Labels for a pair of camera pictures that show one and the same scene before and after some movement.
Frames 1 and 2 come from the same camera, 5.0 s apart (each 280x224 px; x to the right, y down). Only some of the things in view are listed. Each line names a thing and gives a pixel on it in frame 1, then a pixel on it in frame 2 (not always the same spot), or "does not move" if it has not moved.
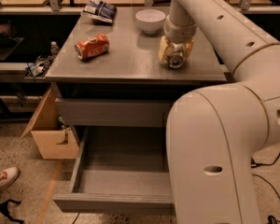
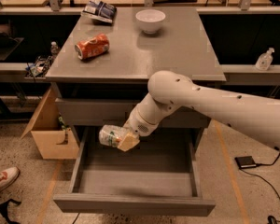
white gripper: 179,32 to 136,124
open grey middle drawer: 120,170 does not move
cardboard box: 54,139 does not move
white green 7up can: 175,55 to 110,134
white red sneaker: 1,179 does not move
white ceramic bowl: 150,20 does not move
